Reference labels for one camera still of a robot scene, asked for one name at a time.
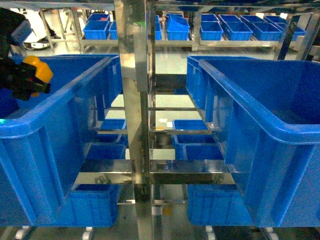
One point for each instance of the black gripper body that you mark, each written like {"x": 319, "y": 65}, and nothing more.
{"x": 11, "y": 76}

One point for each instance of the yellow two-stud toy block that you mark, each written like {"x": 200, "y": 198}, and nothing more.
{"x": 43, "y": 71}

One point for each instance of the upper right blue bin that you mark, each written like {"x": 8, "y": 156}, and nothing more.
{"x": 265, "y": 117}

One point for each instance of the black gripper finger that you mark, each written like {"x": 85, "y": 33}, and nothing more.
{"x": 24, "y": 90}
{"x": 27, "y": 72}

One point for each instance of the lower left blue bin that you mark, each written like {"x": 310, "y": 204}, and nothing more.
{"x": 93, "y": 205}

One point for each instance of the blue bin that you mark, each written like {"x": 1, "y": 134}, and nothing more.
{"x": 93, "y": 205}
{"x": 216, "y": 205}
{"x": 44, "y": 141}
{"x": 265, "y": 117}

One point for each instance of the upper left blue bin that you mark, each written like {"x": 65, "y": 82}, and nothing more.
{"x": 44, "y": 141}

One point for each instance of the stainless steel rack frame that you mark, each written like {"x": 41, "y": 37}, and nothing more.
{"x": 136, "y": 44}

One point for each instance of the lower right blue bin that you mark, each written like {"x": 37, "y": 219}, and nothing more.
{"x": 216, "y": 205}

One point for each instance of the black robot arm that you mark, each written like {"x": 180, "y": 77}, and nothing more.
{"x": 14, "y": 29}

